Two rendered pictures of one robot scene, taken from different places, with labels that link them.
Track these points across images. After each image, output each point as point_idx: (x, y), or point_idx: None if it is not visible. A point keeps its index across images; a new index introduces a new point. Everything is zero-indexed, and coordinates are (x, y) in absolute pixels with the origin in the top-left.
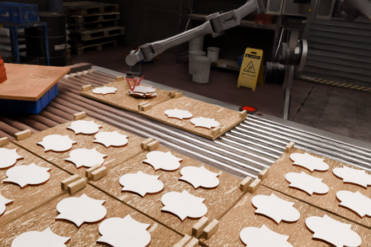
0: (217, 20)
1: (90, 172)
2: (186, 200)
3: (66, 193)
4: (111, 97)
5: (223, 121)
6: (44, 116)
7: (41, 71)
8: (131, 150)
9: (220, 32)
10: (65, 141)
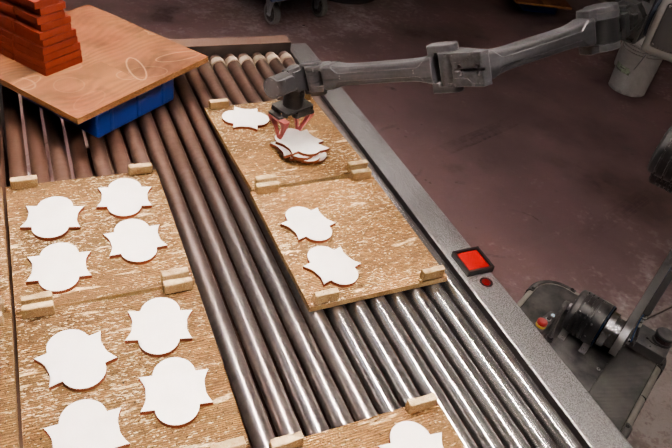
0: (447, 61)
1: (26, 303)
2: (96, 431)
3: None
4: (240, 140)
5: (376, 275)
6: (109, 145)
7: (152, 54)
8: (140, 279)
9: (449, 88)
10: (64, 220)
